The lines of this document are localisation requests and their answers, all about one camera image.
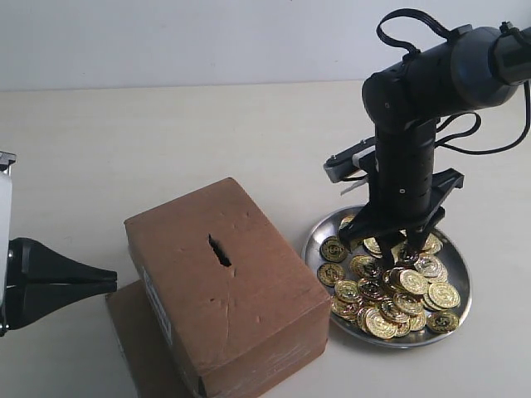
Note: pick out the silvery gold coin right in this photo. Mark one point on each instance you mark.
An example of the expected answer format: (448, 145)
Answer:
(428, 265)

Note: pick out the gold coin front bottom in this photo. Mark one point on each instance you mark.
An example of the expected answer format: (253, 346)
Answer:
(378, 326)

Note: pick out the gold coin far left lower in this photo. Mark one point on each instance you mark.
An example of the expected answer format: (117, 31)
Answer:
(330, 274)

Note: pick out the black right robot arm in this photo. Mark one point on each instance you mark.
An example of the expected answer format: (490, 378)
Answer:
(409, 103)

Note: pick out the brown cardboard box with slot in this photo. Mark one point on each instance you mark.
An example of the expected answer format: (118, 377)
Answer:
(223, 306)

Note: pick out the gold coin bottom left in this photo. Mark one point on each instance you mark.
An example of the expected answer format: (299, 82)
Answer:
(346, 311)

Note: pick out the gold coin lower right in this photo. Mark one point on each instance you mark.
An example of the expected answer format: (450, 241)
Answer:
(442, 322)

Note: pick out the gold coin right edge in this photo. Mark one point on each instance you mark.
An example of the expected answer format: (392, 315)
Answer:
(444, 295)

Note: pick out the gold coin far left upper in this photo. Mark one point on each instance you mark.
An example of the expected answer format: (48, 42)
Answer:
(332, 250)

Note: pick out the round silver metal plate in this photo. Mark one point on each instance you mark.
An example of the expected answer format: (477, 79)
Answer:
(458, 276)

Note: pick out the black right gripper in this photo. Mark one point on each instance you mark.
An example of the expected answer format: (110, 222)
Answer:
(404, 192)

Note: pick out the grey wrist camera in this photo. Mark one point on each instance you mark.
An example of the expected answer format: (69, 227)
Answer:
(341, 166)

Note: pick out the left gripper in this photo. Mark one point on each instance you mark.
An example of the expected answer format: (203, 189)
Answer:
(55, 281)

